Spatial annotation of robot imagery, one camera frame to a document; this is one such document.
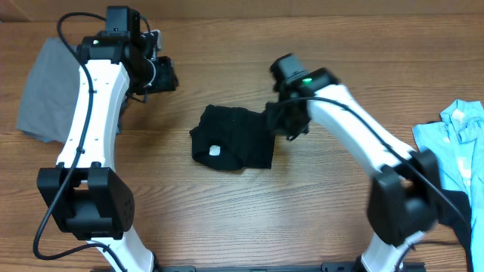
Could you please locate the black polo shirt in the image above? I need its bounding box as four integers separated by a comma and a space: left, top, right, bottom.
190, 105, 275, 171

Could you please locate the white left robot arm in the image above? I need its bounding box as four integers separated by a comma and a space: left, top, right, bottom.
37, 6, 178, 272

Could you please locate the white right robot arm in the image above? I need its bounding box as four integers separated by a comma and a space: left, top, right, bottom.
266, 54, 442, 271

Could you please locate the grey folded shirt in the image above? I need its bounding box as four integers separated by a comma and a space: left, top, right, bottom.
16, 38, 79, 143

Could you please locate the light blue shirt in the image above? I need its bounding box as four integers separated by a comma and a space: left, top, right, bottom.
413, 100, 483, 271

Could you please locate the dark garment under blue shirt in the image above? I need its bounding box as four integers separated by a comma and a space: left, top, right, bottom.
438, 190, 473, 272

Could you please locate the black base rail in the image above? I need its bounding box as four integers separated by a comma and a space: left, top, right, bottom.
154, 261, 365, 272

